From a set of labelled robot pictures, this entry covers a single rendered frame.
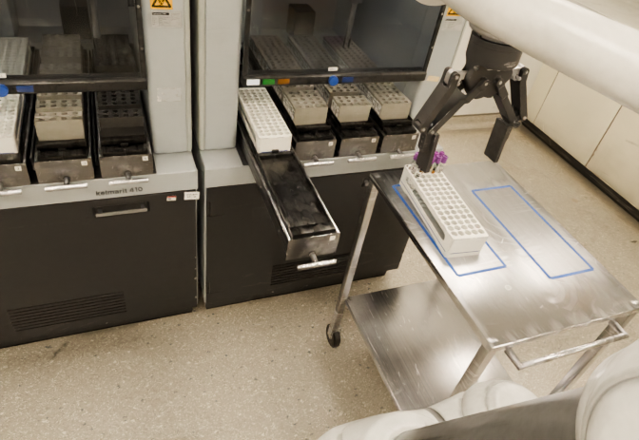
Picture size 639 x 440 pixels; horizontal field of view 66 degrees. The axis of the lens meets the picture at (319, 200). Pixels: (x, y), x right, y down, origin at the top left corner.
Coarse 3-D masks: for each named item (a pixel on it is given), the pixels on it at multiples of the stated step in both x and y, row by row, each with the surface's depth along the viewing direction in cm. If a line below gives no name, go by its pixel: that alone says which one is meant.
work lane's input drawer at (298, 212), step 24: (240, 120) 154; (264, 168) 138; (288, 168) 140; (264, 192) 132; (288, 192) 132; (312, 192) 132; (288, 216) 124; (312, 216) 126; (288, 240) 117; (312, 240) 120; (336, 240) 123; (312, 264) 120
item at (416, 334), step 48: (384, 192) 135; (480, 192) 142; (528, 192) 146; (432, 240) 123; (528, 240) 128; (576, 240) 131; (432, 288) 184; (480, 288) 112; (528, 288) 115; (576, 288) 117; (624, 288) 120; (336, 336) 185; (384, 336) 164; (432, 336) 167; (480, 336) 103; (528, 336) 104; (624, 336) 113; (432, 384) 153
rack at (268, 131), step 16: (240, 96) 155; (256, 96) 158; (240, 112) 156; (256, 112) 149; (272, 112) 150; (256, 128) 142; (272, 128) 143; (256, 144) 142; (272, 144) 141; (288, 144) 143
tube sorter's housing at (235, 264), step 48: (192, 0) 131; (240, 0) 126; (192, 48) 141; (240, 48) 135; (192, 96) 152; (192, 144) 166; (240, 144) 156; (240, 192) 155; (336, 192) 170; (240, 240) 169; (384, 240) 198; (240, 288) 185; (288, 288) 196
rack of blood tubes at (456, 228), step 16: (432, 176) 134; (416, 192) 137; (432, 192) 128; (448, 192) 129; (416, 208) 130; (432, 208) 123; (448, 208) 124; (464, 208) 125; (432, 224) 124; (448, 224) 120; (464, 224) 120; (480, 224) 120; (448, 240) 117; (464, 240) 116; (480, 240) 118; (448, 256) 118; (464, 256) 120
